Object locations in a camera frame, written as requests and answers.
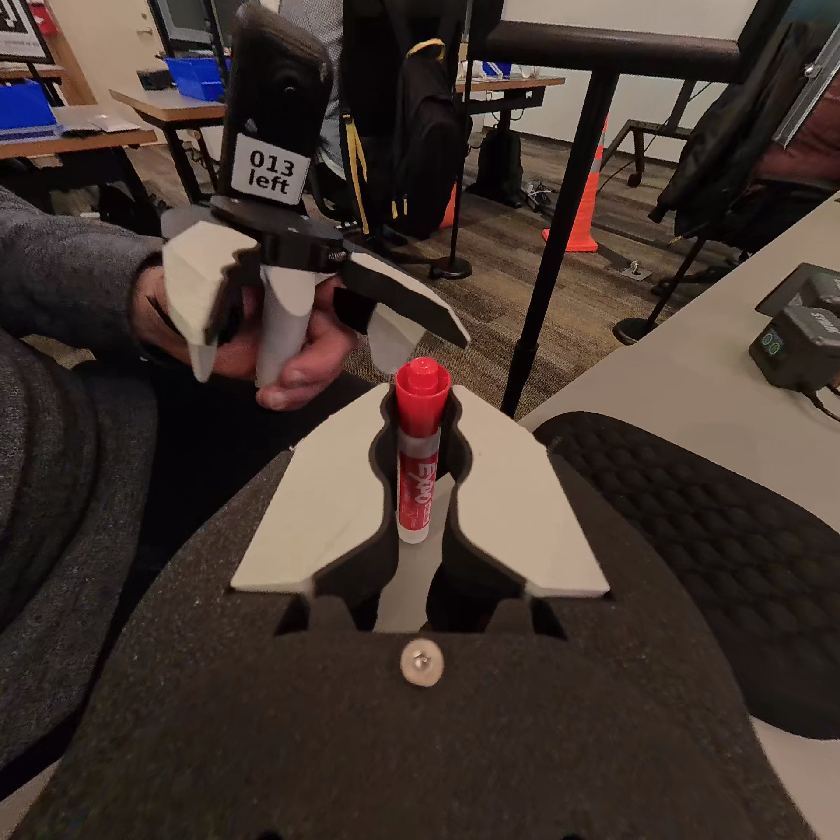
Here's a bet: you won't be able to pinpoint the person's left hand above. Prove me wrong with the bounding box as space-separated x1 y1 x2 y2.
131 266 359 412

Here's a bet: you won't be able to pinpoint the person's left forearm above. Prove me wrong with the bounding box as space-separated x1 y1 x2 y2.
0 185 166 345

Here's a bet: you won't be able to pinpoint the computer monitor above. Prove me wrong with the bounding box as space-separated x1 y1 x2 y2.
147 0 219 48

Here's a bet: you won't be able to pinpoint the wooden table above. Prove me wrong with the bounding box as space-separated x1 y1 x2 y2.
0 105 160 217
108 87 228 206
455 74 567 135

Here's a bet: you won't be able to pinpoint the black mesh cushion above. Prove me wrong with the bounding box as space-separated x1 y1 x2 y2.
533 411 840 741

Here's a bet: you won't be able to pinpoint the tall orange traffic cone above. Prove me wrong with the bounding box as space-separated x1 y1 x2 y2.
541 112 613 254

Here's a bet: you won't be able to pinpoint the black round base stand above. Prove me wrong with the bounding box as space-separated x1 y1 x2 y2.
612 233 713 347

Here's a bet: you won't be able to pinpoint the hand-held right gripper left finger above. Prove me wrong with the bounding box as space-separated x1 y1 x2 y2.
230 382 403 595

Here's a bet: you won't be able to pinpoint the framed wall poster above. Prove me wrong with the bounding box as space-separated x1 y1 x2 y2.
0 0 57 67

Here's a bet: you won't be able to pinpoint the black jacket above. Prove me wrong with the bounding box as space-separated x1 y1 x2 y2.
648 18 840 253

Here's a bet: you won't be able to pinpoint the black pole stand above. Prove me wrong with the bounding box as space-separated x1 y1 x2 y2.
429 0 475 281

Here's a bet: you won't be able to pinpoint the red cap whiteboard marker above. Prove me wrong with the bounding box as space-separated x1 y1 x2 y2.
394 357 454 546

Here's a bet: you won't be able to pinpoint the black charger cable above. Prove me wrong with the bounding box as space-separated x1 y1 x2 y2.
797 386 840 423

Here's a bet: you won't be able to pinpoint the person's dark grey sweater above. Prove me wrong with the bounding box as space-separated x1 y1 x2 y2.
0 328 173 778

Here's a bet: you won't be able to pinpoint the black floor bag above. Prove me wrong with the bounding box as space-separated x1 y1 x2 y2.
474 125 526 206

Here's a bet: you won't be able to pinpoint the person's black pants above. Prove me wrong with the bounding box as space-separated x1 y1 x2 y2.
128 364 395 595

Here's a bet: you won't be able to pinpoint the black backpack yellow trim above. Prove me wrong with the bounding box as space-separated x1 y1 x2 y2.
340 38 471 241

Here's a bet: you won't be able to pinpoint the black battery charger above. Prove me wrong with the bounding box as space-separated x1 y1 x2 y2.
749 305 840 392
786 272 840 317

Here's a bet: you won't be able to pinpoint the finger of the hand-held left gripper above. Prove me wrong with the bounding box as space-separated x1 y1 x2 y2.
340 251 471 366
161 209 263 385

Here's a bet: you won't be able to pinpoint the black floor stand pole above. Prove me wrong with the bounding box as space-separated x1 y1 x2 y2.
484 20 744 418

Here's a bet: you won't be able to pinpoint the blue storage bin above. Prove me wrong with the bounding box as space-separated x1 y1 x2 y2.
164 56 232 102
0 79 61 133

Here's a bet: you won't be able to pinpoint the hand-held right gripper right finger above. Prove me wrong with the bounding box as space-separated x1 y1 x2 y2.
441 384 611 599

